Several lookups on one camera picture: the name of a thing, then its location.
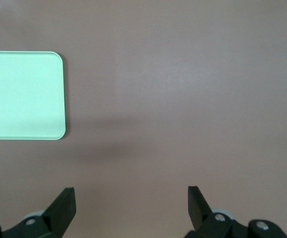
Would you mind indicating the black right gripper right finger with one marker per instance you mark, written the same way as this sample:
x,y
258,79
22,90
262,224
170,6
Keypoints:
x,y
197,210

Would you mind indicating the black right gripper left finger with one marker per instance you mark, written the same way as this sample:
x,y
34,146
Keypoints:
x,y
59,213

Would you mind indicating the light green rectangular tray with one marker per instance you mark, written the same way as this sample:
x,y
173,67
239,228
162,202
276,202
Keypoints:
x,y
21,99

